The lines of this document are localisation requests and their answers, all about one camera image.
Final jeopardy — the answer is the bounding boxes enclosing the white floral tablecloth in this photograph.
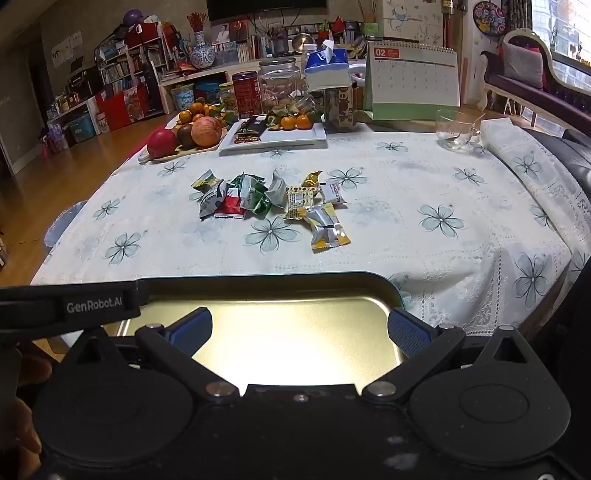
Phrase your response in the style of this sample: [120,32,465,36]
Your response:
[30,117,591,340]

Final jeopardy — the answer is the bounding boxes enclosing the yellow fruit tray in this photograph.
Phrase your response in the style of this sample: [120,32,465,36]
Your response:
[139,111,229,162]

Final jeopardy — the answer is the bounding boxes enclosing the white rectangular plate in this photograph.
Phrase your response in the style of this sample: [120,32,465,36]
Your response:
[217,119,328,152]

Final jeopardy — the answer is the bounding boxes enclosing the pink yellow apple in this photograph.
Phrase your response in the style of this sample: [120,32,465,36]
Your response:
[191,116,222,147]

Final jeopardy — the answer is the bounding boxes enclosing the round colourful wall decoration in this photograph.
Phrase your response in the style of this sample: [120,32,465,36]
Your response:
[473,1,506,35]

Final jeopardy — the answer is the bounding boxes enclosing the red tin can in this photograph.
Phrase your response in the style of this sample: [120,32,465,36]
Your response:
[232,71,260,116]

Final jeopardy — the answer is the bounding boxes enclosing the blue white tissue pack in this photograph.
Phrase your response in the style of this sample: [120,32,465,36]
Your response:
[305,41,354,90]

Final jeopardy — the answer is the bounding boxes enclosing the red apple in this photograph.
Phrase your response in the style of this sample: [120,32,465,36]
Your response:
[147,128,178,158]

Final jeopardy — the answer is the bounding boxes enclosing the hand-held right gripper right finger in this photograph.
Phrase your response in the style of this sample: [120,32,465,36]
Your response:
[361,308,532,401]

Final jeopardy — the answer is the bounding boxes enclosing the pile of mandarins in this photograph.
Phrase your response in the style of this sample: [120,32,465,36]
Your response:
[178,99,227,125]

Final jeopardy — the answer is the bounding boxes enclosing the cluttered bookshelf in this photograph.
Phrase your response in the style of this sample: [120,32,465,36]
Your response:
[95,34,168,116]

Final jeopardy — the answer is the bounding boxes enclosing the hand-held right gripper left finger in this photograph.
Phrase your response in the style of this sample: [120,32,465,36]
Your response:
[69,307,242,400]

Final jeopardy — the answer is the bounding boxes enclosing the yellow green snack packet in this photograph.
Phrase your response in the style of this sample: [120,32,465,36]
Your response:
[191,168,220,192]

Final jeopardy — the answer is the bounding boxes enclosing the blue storage bin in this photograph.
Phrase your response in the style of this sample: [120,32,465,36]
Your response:
[65,114,96,141]

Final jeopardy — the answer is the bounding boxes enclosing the black television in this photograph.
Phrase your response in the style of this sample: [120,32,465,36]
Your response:
[206,0,328,21]

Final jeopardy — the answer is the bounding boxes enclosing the desk calendar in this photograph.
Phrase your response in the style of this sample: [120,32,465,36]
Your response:
[363,41,461,121]

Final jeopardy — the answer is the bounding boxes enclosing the blue printed bucket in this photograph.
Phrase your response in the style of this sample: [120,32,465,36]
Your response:
[171,84,195,110]

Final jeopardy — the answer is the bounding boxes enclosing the black chair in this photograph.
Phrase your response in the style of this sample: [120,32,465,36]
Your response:
[522,127,591,185]

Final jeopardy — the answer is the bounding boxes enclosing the gold metal tin tray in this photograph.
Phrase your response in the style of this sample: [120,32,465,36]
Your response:
[102,271,408,398]

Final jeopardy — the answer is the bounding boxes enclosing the clear glass cup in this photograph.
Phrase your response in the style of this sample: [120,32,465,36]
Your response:
[436,109,483,153]

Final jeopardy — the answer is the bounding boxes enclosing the black chocolate bar packet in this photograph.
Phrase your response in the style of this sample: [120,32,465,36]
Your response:
[235,115,269,139]

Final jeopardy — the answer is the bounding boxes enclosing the white dark-print snack packet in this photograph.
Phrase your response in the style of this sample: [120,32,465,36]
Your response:
[198,180,228,220]

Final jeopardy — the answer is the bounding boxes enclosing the blue white porcelain vase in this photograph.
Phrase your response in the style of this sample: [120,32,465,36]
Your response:
[190,31,215,70]

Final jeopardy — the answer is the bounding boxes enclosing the white low cabinet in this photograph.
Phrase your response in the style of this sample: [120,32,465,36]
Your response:
[159,59,370,114]

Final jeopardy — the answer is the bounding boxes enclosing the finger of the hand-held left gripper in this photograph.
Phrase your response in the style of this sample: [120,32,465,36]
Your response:
[135,280,151,320]

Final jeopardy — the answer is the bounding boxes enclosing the silver yellow snack packet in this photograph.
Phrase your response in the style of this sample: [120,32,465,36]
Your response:
[311,226,352,254]
[305,203,345,236]

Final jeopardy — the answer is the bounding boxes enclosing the brown patterned canister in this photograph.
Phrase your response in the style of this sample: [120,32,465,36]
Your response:
[323,88,357,127]

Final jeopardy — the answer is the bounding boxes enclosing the pale blue stool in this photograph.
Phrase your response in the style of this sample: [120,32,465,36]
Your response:
[44,200,88,250]

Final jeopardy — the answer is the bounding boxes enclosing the white silver snack packet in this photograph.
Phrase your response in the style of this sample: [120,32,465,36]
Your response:
[267,168,289,208]

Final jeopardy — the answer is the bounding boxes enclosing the dark cushioned sofa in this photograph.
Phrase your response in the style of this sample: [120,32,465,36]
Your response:
[480,30,591,125]

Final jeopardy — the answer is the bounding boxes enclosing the white green snack packet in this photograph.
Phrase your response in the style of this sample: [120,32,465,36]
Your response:
[240,180,273,215]

